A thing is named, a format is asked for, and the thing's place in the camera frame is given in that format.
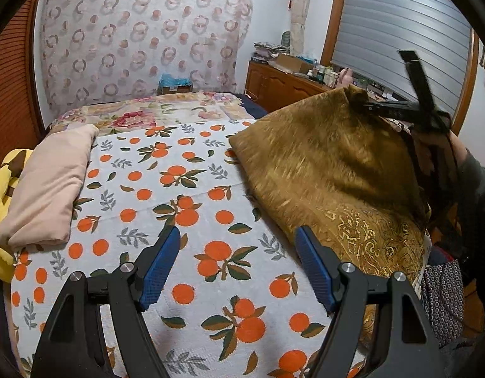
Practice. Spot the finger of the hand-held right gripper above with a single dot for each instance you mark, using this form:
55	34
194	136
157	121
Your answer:
400	114
384	104

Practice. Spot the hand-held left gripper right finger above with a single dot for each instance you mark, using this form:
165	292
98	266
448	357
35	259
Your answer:
313	267

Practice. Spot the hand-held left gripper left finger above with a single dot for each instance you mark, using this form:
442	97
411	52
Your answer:
163	267

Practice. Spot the gold brown patterned cloth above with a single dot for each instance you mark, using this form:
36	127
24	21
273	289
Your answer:
325	165

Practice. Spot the person's right forearm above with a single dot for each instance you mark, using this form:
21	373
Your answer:
478	189

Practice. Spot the grey window blind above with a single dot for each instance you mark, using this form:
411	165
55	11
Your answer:
384	27

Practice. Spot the orange fruit print bedsheet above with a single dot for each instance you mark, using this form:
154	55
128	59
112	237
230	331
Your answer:
211	212

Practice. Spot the cardboard box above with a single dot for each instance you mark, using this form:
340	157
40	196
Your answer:
291	63

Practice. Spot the wooden cabinet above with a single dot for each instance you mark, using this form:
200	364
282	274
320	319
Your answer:
274	86

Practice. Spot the green round plate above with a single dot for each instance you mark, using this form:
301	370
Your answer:
285	38

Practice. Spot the stack of folded fabrics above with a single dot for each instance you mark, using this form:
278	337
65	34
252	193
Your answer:
270	52

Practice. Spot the narrow beige curtain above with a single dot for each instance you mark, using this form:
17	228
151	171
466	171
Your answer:
301	8

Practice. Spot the navy blanket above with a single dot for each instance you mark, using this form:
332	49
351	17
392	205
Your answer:
252	108

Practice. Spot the dark patterned fabric bag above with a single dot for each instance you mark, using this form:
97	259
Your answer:
443	303

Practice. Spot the pink folded cloth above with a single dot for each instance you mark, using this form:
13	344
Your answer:
49	189

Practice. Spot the floral quilt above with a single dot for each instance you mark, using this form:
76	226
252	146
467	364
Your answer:
147	112

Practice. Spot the yellow cloth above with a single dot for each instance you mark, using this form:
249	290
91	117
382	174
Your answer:
2	189

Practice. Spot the blue box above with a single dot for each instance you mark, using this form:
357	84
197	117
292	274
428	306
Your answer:
174	83

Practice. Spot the wooden louvered wardrobe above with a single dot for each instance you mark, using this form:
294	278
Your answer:
10	86

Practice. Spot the wooden window frame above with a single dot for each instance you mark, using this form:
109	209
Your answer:
329	27

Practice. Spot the circle print wall curtain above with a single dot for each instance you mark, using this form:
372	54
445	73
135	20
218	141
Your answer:
147	39

